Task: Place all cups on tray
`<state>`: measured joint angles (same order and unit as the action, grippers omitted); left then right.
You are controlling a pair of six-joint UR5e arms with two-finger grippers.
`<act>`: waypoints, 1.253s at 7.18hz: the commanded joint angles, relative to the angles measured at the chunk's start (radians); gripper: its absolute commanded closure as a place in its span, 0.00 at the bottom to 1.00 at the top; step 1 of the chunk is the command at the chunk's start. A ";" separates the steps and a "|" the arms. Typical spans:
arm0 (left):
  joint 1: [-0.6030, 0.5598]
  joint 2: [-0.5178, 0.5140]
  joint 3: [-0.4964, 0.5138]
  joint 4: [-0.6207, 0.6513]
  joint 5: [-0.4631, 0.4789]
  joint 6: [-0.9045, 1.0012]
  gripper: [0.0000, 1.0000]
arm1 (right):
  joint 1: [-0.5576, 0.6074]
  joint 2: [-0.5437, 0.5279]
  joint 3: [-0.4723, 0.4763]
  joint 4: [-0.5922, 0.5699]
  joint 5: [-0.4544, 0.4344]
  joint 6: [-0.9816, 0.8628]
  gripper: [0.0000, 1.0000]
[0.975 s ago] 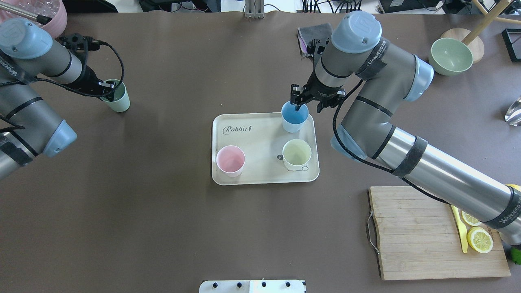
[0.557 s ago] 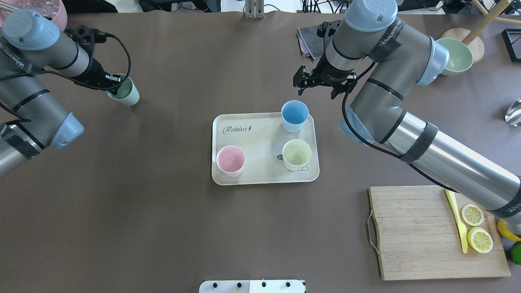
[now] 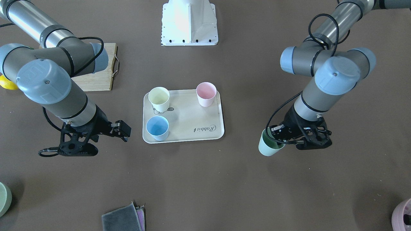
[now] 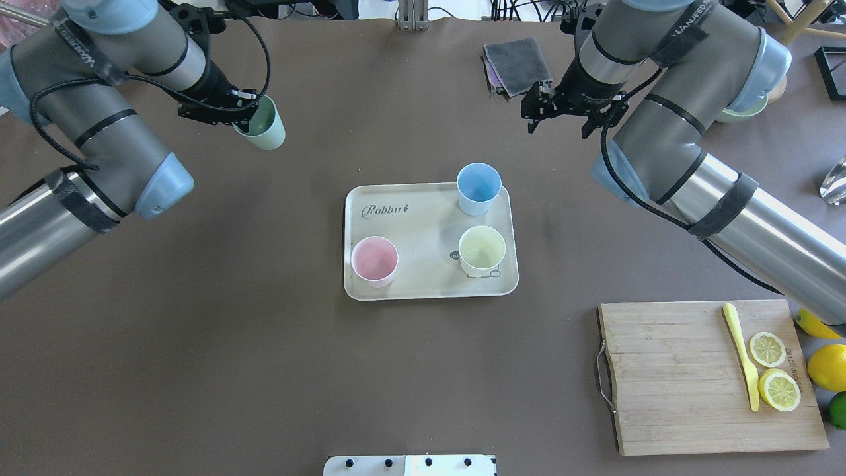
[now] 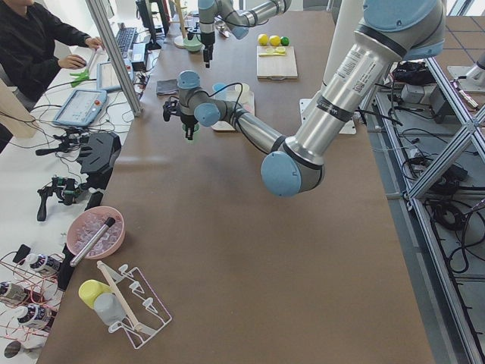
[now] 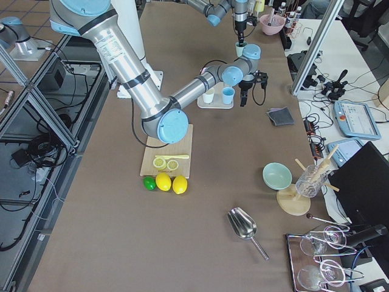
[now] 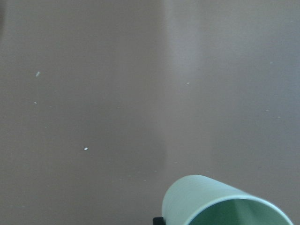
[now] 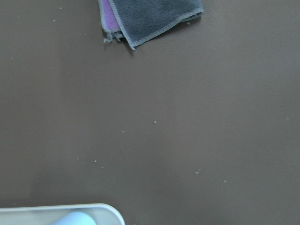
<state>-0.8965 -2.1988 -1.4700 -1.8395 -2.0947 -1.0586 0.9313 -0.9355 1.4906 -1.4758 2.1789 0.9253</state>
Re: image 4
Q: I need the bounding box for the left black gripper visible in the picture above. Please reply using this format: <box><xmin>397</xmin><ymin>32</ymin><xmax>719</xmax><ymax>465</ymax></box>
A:
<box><xmin>160</xmin><ymin>3</ymin><xmax>260</xmax><ymax>134</ymax></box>

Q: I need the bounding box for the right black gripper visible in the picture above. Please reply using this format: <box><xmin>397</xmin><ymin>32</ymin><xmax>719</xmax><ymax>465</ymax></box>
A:
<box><xmin>522</xmin><ymin>4</ymin><xmax>631</xmax><ymax>138</ymax></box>

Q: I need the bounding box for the mint green plastic cup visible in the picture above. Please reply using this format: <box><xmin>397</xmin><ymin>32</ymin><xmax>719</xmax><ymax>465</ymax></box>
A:
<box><xmin>235</xmin><ymin>95</ymin><xmax>286</xmax><ymax>151</ymax></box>

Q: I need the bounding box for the light blue plastic cup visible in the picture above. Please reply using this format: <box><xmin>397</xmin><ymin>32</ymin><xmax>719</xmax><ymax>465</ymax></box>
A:
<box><xmin>456</xmin><ymin>162</ymin><xmax>502</xmax><ymax>216</ymax></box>

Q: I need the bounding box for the cream white plastic cup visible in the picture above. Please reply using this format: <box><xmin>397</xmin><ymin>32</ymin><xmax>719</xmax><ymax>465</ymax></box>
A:
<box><xmin>457</xmin><ymin>225</ymin><xmax>506</xmax><ymax>278</ymax></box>

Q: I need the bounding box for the pink plastic cup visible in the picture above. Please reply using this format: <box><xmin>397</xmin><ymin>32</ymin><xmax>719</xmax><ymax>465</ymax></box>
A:
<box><xmin>350</xmin><ymin>235</ymin><xmax>399</xmax><ymax>288</ymax></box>

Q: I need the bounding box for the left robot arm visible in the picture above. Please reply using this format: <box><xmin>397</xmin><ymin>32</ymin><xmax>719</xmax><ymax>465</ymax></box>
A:
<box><xmin>1</xmin><ymin>1</ymin><xmax>262</xmax><ymax>298</ymax></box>

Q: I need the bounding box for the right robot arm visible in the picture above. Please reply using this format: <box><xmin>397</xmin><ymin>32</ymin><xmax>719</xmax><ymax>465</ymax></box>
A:
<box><xmin>521</xmin><ymin>1</ymin><xmax>844</xmax><ymax>335</ymax></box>

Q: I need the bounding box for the white rabbit tray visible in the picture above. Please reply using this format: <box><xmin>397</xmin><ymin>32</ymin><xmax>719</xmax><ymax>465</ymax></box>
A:
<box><xmin>342</xmin><ymin>182</ymin><xmax>519</xmax><ymax>301</ymax></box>

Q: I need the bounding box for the black framed glass tray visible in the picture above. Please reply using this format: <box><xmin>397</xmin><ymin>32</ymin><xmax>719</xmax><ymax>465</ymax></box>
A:
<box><xmin>814</xmin><ymin>46</ymin><xmax>845</xmax><ymax>100</ymax></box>

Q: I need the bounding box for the grey folded cloth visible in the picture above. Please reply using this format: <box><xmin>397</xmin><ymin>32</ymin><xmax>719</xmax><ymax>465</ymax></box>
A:
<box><xmin>481</xmin><ymin>36</ymin><xmax>553</xmax><ymax>97</ymax></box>

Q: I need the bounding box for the mint green bowl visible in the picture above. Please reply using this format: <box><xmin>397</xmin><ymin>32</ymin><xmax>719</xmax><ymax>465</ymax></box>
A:
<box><xmin>716</xmin><ymin>96</ymin><xmax>769</xmax><ymax>124</ymax></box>

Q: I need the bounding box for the pink bowl with ice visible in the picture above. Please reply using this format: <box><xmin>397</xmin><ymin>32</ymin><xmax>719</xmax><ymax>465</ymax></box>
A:
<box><xmin>1</xmin><ymin>1</ymin><xmax>59</xmax><ymax>51</ymax></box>

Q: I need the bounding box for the wooden mug tree stand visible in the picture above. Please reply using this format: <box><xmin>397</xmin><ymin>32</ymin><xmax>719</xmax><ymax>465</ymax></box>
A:
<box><xmin>760</xmin><ymin>0</ymin><xmax>846</xmax><ymax>103</ymax></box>

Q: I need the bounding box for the yellow plastic knife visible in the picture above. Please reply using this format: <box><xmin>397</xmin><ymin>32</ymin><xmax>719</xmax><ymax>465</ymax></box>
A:
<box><xmin>722</xmin><ymin>302</ymin><xmax>761</xmax><ymax>412</ymax></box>

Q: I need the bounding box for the metal scoop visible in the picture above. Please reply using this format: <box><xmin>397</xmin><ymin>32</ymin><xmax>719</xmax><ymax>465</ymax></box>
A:
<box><xmin>819</xmin><ymin>157</ymin><xmax>845</xmax><ymax>206</ymax></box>

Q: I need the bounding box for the wooden cutting board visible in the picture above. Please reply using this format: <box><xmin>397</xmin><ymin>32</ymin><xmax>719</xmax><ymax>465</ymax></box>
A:
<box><xmin>597</xmin><ymin>300</ymin><xmax>829</xmax><ymax>457</ymax></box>

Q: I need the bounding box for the lemon half right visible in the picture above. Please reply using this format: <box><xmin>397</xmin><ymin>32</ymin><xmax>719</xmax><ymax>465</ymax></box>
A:
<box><xmin>748</xmin><ymin>331</ymin><xmax>787</xmax><ymax>368</ymax></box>

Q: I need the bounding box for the lemon half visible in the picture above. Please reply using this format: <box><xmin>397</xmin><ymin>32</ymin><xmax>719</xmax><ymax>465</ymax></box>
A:
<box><xmin>748</xmin><ymin>331</ymin><xmax>787</xmax><ymax>368</ymax></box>
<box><xmin>758</xmin><ymin>368</ymin><xmax>802</xmax><ymax>412</ymax></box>

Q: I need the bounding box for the yellow lemon right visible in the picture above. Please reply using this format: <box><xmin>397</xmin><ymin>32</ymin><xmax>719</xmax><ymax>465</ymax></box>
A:
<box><xmin>795</xmin><ymin>308</ymin><xmax>842</xmax><ymax>340</ymax></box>

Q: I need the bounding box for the yellow lemon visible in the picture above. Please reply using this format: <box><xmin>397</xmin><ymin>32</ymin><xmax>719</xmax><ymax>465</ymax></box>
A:
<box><xmin>807</xmin><ymin>344</ymin><xmax>845</xmax><ymax>393</ymax></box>
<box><xmin>795</xmin><ymin>308</ymin><xmax>842</xmax><ymax>340</ymax></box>

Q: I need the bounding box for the lemon half left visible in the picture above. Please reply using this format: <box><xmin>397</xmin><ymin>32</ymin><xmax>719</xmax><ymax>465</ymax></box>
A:
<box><xmin>758</xmin><ymin>368</ymin><xmax>802</xmax><ymax>412</ymax></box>

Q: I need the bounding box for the yellow lemon left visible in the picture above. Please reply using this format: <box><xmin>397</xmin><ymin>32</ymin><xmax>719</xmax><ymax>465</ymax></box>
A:
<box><xmin>807</xmin><ymin>344</ymin><xmax>845</xmax><ymax>393</ymax></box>

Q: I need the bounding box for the green lime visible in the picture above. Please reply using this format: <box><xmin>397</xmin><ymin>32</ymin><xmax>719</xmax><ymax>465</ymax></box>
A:
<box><xmin>827</xmin><ymin>391</ymin><xmax>846</xmax><ymax>431</ymax></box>

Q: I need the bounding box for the aluminium frame post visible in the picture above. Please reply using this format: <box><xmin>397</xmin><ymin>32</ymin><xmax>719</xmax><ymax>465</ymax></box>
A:
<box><xmin>397</xmin><ymin>0</ymin><xmax>431</xmax><ymax>31</ymax></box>

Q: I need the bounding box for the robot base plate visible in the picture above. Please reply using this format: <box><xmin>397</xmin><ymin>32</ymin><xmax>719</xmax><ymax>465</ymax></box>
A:
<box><xmin>323</xmin><ymin>453</ymin><xmax>498</xmax><ymax>475</ymax></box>

